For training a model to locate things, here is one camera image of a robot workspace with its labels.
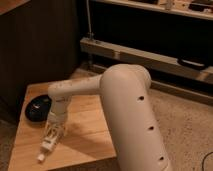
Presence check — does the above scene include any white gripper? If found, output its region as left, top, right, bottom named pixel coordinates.
left=45, top=112, right=67, bottom=141

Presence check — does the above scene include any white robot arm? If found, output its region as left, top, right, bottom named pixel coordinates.
left=44, top=64, right=172, bottom=171

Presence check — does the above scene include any upper wooden shelf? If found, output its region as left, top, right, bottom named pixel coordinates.
left=93, top=0, right=213, bottom=21

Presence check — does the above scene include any grey metal beam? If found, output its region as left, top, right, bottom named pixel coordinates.
left=80, top=37, right=213, bottom=85

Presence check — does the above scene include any wooden table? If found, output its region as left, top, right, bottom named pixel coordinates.
left=7, top=68, right=118, bottom=171

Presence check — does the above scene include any black ceramic bowl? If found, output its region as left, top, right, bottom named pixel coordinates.
left=25, top=94, right=52, bottom=122

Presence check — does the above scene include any white plastic bottle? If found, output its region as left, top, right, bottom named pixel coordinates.
left=37, top=130, right=59, bottom=163

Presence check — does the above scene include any metal vertical pole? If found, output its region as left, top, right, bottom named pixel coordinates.
left=86, top=0, right=94, bottom=40

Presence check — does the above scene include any black cable on floor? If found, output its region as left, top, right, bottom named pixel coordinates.
left=199, top=150, right=213, bottom=168

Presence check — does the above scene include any black handle on beam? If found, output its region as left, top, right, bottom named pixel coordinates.
left=177, top=59, right=209, bottom=70

